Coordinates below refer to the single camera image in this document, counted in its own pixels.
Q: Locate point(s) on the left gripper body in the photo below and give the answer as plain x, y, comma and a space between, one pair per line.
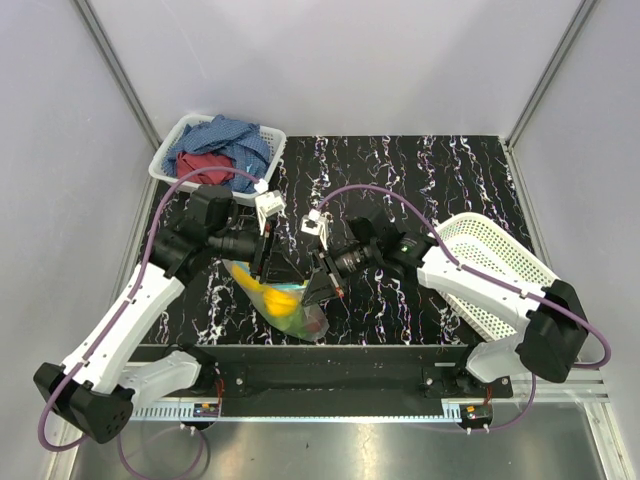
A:
260, 255

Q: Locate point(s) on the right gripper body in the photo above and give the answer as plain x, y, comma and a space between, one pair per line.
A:
339, 263

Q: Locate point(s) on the black marble pattern mat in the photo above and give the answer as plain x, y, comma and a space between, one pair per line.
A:
419, 181

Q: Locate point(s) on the yellow fake lemon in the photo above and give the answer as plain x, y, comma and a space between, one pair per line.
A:
279, 303
245, 280

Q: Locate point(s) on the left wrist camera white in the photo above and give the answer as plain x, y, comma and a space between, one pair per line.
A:
267, 205

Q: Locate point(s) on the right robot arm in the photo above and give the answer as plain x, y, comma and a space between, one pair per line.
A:
531, 320

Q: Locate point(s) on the clear zip top bag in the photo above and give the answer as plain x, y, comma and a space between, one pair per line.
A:
313, 311

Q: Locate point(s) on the left aluminium frame post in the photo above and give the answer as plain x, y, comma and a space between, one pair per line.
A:
90, 20

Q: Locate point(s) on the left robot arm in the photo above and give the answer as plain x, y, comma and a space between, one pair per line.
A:
91, 389

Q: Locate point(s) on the white perforated basket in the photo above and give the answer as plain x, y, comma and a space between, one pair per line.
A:
475, 239

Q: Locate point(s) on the aluminium frame post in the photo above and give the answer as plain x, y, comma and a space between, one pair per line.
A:
577, 23
90, 20

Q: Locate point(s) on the right aluminium frame post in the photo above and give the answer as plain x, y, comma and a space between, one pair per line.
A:
577, 23

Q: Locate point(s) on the green fake lettuce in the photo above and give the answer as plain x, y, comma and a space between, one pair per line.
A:
294, 324

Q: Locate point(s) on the aluminium rail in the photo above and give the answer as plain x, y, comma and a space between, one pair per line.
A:
353, 405

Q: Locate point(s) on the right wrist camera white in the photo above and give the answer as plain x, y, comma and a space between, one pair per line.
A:
316, 224

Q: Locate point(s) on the dark red fake fruit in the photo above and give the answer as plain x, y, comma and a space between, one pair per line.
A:
317, 326

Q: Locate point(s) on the blue patterned cloth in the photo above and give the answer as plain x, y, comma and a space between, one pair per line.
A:
218, 142

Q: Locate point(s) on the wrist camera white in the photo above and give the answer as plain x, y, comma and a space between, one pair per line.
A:
267, 205
316, 224

